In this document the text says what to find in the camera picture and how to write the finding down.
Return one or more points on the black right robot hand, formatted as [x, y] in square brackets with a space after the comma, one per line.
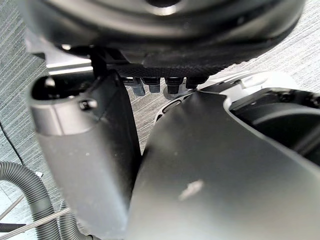
[160, 37]

